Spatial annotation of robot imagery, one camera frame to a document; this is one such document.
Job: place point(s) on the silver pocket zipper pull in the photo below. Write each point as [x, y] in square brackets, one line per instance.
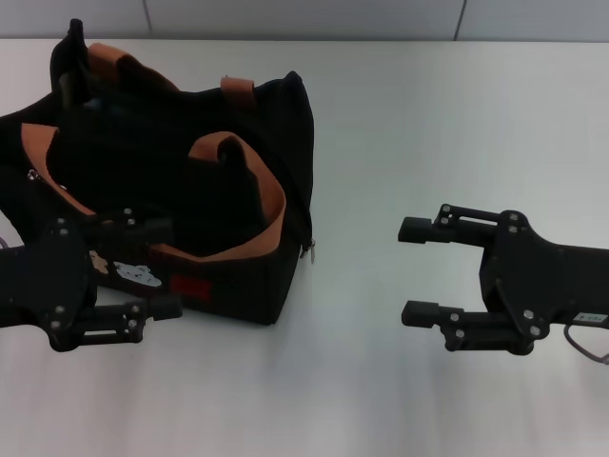
[32, 175]

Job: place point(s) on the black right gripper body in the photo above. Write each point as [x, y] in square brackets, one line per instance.
[533, 281]

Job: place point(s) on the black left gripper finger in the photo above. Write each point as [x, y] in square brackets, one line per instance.
[157, 227]
[162, 308]

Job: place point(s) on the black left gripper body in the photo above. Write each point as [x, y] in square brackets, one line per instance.
[43, 281]

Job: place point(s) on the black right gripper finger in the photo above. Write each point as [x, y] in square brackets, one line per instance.
[418, 314]
[414, 229]

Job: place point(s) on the silver main zipper pull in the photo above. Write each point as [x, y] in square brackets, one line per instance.
[312, 252]

